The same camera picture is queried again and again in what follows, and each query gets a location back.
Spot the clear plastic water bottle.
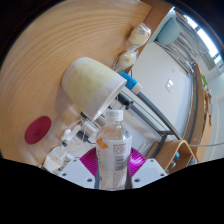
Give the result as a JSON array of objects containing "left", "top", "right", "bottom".
[{"left": 95, "top": 108, "right": 133, "bottom": 192}]

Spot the blue tube white cap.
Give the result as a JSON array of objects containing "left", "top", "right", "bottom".
[{"left": 119, "top": 70, "right": 144, "bottom": 95}]

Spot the wooden bed rail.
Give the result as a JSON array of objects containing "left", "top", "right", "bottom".
[{"left": 191, "top": 63, "right": 214, "bottom": 164}]

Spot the black charger block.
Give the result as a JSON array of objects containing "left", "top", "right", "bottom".
[{"left": 75, "top": 129, "right": 88, "bottom": 141}]

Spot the white wall switch plate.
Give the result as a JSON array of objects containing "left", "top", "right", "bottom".
[{"left": 165, "top": 79, "right": 175, "bottom": 94}]

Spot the grey metal bed frame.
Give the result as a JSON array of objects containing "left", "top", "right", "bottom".
[{"left": 133, "top": 63, "right": 199, "bottom": 158}]

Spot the white crumpled paper bag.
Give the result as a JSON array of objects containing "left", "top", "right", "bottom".
[{"left": 42, "top": 146, "right": 69, "bottom": 173}]

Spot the wrapped round bun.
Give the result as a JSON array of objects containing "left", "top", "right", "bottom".
[
  {"left": 114, "top": 49, "right": 138, "bottom": 71},
  {"left": 128, "top": 22, "right": 152, "bottom": 47}
]

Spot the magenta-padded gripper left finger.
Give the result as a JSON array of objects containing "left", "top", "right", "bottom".
[{"left": 58, "top": 147, "right": 100, "bottom": 190}]

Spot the flat round red coaster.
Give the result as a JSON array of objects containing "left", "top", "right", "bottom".
[{"left": 24, "top": 115, "right": 53, "bottom": 145}]

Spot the black cylindrical device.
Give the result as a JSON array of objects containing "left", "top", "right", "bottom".
[{"left": 117, "top": 92, "right": 135, "bottom": 110}]

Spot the cream ceramic cup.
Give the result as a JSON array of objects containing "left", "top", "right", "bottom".
[{"left": 61, "top": 56, "right": 128, "bottom": 122}]

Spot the grey striped curtain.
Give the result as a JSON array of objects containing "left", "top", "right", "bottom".
[{"left": 173, "top": 13, "right": 221, "bottom": 71}]

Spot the teal pillow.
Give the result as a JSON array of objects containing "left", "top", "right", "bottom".
[{"left": 156, "top": 17, "right": 184, "bottom": 46}]

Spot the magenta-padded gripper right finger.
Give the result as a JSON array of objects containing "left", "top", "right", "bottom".
[{"left": 126, "top": 147, "right": 169, "bottom": 190}]

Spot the wooden shelf unit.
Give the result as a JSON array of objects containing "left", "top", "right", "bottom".
[{"left": 144, "top": 139, "right": 199, "bottom": 174}]

